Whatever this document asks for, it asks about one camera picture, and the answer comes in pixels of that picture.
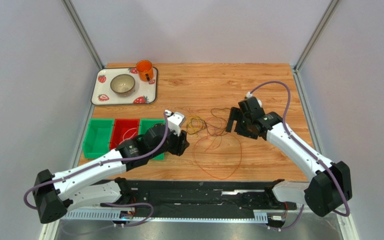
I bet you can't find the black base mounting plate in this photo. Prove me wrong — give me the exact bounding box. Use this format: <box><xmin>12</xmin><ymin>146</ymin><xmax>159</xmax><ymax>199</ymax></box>
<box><xmin>114</xmin><ymin>179</ymin><xmax>298</xmax><ymax>219</ymax></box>

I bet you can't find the strawberry pattern white tray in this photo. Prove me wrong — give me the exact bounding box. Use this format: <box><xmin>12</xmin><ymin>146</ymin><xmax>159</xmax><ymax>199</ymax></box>
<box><xmin>91</xmin><ymin>67</ymin><xmax>158</xmax><ymax>106</ymax></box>

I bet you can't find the left aluminium frame post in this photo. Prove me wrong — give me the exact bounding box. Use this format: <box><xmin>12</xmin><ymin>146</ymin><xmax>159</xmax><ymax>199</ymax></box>
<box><xmin>61</xmin><ymin>0</ymin><xmax>105</xmax><ymax>70</ymax></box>

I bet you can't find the brown thin cable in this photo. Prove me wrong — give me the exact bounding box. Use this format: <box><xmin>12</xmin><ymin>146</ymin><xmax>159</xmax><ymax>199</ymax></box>
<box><xmin>195</xmin><ymin>107</ymin><xmax>233</xmax><ymax>152</ymax></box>

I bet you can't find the green plastic bin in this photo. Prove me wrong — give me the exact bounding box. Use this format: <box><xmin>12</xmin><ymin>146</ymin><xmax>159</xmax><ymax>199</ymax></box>
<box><xmin>138</xmin><ymin>118</ymin><xmax>165</xmax><ymax>161</ymax></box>
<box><xmin>82</xmin><ymin>118</ymin><xmax>115</xmax><ymax>159</ymax></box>

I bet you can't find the left green plastic bin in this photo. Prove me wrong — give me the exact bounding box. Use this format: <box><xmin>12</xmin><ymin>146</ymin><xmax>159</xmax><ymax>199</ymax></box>
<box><xmin>82</xmin><ymin>118</ymin><xmax>115</xmax><ymax>159</ymax></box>

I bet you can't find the aluminium frame post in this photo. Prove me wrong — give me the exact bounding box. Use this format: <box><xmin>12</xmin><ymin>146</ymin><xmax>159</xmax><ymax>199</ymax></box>
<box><xmin>293</xmin><ymin>0</ymin><xmax>342</xmax><ymax>73</ymax></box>
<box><xmin>61</xmin><ymin>0</ymin><xmax>105</xmax><ymax>70</ymax></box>

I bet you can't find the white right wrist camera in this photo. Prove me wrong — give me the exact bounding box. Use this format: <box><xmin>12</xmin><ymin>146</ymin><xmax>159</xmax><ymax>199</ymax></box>
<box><xmin>245</xmin><ymin>91</ymin><xmax>262</xmax><ymax>108</ymax></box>

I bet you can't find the orange mug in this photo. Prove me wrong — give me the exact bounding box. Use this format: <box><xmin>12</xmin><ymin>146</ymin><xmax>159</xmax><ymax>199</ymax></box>
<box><xmin>136</xmin><ymin>60</ymin><xmax>154</xmax><ymax>82</ymax></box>

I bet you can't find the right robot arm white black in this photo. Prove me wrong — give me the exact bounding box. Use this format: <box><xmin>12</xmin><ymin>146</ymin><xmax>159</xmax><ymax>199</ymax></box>
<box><xmin>226</xmin><ymin>96</ymin><xmax>353</xmax><ymax>217</ymax></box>

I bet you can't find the beige ceramic bowl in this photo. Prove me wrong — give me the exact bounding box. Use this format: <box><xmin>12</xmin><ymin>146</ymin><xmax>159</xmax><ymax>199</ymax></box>
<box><xmin>110</xmin><ymin>74</ymin><xmax>136</xmax><ymax>97</ymax></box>

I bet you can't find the right aluminium frame post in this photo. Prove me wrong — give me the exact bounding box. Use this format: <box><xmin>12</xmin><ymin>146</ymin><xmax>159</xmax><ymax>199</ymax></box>
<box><xmin>293</xmin><ymin>0</ymin><xmax>342</xmax><ymax>73</ymax></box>

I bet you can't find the red plastic bin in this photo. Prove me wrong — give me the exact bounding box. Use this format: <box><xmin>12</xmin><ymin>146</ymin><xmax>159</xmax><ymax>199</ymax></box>
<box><xmin>109</xmin><ymin>118</ymin><xmax>140</xmax><ymax>150</ymax></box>

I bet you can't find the slotted aluminium cable rail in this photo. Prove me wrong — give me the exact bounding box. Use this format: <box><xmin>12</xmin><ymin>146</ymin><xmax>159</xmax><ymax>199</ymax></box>
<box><xmin>61</xmin><ymin>208</ymin><xmax>269</xmax><ymax>224</ymax></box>

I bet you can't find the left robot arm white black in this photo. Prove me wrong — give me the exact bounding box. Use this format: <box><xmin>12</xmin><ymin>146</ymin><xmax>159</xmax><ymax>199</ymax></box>
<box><xmin>31</xmin><ymin>123</ymin><xmax>190</xmax><ymax>224</ymax></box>

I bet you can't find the right green plastic bin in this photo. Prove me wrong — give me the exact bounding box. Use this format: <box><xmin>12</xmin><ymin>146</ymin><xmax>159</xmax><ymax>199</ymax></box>
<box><xmin>138</xmin><ymin>118</ymin><xmax>165</xmax><ymax>161</ymax></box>

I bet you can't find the yellow thin cable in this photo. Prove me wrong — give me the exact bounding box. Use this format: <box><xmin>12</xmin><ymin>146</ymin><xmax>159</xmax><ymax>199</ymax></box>
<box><xmin>185</xmin><ymin>115</ymin><xmax>208</xmax><ymax>137</ymax></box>

